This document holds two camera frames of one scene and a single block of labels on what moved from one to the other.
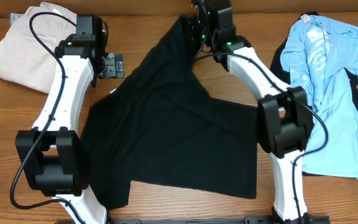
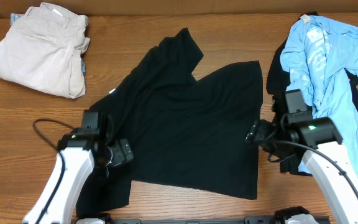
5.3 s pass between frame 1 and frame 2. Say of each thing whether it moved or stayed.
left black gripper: moved
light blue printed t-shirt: stayed
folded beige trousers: stayed
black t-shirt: moved
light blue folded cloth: stayed
